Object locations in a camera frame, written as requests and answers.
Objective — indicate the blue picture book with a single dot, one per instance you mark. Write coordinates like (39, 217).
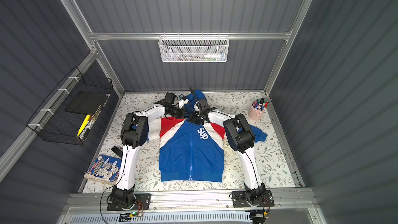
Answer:
(104, 169)

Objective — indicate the black wire wall basket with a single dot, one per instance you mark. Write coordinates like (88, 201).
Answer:
(69, 116)

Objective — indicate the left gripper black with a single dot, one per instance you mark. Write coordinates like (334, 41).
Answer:
(181, 112)

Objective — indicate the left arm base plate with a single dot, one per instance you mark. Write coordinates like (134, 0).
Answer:
(140, 202)

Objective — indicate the floral table mat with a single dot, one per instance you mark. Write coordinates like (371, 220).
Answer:
(270, 159)

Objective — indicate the pink pen cup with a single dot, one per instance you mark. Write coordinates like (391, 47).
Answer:
(257, 109)

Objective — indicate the yellow marker in basket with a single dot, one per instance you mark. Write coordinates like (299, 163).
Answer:
(84, 124)

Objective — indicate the small black remote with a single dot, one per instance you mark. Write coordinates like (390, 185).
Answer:
(118, 151)

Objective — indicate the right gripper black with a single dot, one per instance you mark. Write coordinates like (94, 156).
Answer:
(199, 117)

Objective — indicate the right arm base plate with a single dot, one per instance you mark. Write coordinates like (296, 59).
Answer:
(239, 200)

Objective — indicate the white wire mesh basket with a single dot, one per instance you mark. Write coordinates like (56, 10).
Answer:
(201, 50)

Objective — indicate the black notebook in basket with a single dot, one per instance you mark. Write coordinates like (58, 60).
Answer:
(86, 103)

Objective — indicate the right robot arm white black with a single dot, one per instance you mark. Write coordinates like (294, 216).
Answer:
(241, 139)

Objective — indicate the blue red white jacket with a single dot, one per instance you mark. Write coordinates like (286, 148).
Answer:
(191, 152)

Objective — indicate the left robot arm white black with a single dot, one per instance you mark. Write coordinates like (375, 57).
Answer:
(134, 134)

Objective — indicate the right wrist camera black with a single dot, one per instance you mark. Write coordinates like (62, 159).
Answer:
(203, 106)

